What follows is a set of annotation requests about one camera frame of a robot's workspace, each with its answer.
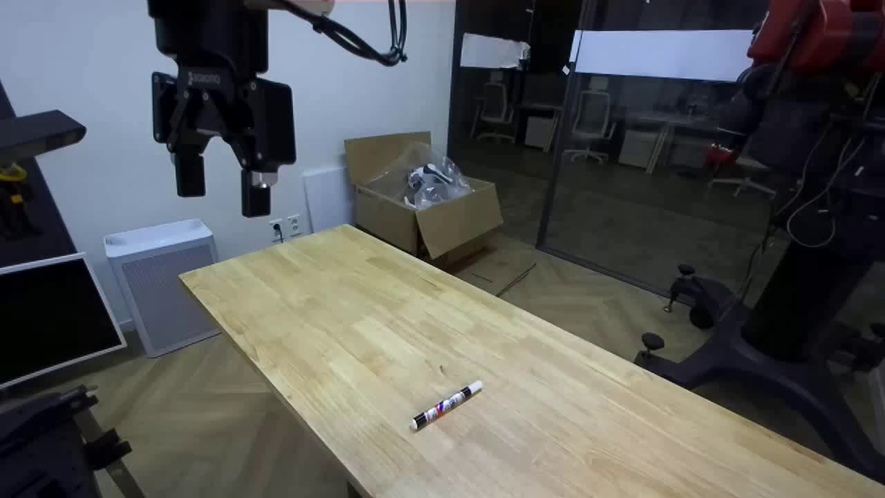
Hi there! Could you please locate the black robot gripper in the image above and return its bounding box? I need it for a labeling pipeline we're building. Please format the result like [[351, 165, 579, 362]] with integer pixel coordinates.
[[146, 0, 297, 220]]

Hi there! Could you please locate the white marker with black cap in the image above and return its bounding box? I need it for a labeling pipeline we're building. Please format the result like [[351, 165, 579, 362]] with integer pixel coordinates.
[[410, 382, 485, 432]]

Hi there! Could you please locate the white air purifier unit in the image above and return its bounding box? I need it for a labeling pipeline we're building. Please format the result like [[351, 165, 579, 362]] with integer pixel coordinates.
[[102, 220, 218, 357]]

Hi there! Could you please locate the open cardboard box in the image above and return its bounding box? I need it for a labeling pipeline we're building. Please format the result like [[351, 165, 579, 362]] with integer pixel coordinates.
[[342, 134, 503, 261]]

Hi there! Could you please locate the clear plastic packing bag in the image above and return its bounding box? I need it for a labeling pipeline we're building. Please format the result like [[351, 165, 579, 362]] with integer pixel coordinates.
[[376, 162, 470, 212]]

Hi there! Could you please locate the flat cardboard sheet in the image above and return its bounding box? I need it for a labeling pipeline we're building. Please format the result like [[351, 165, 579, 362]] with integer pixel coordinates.
[[454, 236, 537, 297]]

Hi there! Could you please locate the red and black robot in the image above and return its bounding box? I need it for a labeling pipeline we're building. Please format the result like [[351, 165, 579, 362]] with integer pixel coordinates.
[[710, 0, 885, 261]]

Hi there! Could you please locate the white wall power outlet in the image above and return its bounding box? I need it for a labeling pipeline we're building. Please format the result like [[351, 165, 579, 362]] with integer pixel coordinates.
[[272, 213, 311, 243]]

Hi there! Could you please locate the white board against wall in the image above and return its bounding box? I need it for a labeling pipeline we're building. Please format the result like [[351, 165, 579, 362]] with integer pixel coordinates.
[[304, 166, 351, 234]]

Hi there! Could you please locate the black camera on stand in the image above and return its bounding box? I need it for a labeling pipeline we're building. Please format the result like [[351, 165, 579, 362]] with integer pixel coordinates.
[[0, 111, 85, 166]]

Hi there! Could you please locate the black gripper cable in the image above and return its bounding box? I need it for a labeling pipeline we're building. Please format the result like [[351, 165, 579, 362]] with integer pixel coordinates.
[[273, 0, 410, 70]]

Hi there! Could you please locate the black monitor with white frame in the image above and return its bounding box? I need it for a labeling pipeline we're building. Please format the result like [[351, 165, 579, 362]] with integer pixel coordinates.
[[0, 253, 127, 390]]

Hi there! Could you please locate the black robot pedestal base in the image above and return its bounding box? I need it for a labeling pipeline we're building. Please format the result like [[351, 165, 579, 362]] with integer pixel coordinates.
[[634, 248, 885, 483]]

